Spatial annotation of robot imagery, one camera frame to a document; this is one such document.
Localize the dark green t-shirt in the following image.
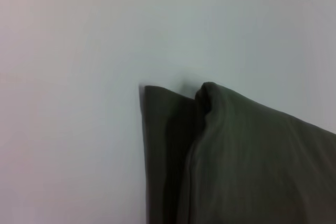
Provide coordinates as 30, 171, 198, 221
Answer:
139, 81, 336, 224

